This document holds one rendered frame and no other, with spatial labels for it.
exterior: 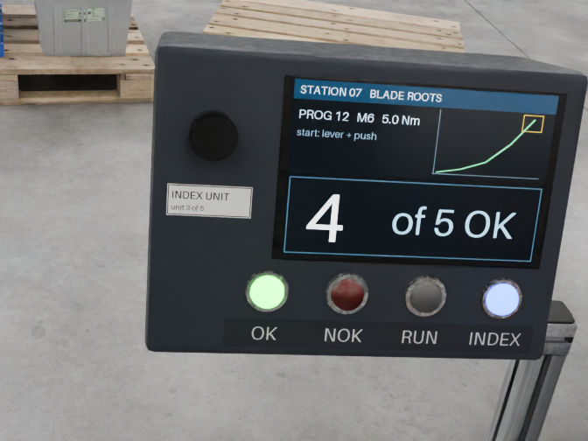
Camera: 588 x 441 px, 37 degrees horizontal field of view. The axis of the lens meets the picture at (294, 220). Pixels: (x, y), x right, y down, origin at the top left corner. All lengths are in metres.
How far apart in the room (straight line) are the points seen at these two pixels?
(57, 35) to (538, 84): 3.15
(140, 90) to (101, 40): 0.25
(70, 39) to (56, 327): 1.58
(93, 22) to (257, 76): 3.11
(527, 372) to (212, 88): 0.34
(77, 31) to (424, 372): 2.02
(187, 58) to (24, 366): 1.77
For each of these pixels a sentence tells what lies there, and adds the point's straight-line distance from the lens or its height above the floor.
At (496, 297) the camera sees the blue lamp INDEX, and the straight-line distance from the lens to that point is 0.57.
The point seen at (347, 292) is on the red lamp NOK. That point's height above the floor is 1.12.
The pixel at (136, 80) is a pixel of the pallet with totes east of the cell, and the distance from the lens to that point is 3.57.
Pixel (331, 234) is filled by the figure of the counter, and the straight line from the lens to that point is 0.53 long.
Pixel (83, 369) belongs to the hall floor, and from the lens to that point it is 2.21.
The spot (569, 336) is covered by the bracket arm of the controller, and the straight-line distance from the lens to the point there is 0.69.
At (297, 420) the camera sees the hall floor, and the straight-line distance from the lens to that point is 2.10.
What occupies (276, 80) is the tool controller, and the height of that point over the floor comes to 1.24.
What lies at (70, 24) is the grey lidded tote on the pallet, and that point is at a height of 0.28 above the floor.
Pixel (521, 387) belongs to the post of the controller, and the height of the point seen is 0.99.
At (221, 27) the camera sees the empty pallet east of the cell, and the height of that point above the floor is 0.14.
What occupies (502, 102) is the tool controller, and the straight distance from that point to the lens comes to 0.54.
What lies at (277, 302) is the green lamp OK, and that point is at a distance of 0.53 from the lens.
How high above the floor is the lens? 1.42
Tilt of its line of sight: 30 degrees down
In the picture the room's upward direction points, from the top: 7 degrees clockwise
